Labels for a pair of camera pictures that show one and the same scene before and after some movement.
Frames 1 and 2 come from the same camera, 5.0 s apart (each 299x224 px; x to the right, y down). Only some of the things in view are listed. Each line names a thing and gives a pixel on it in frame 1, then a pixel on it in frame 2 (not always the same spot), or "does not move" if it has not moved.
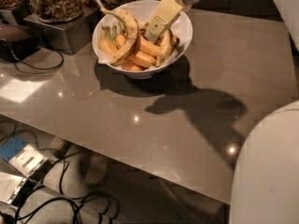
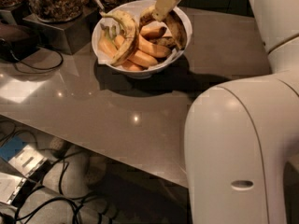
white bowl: (140, 38) does not move
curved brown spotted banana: (168, 43) to (171, 22)
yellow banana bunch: (147, 51) does not move
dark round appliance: (17, 42) does not move
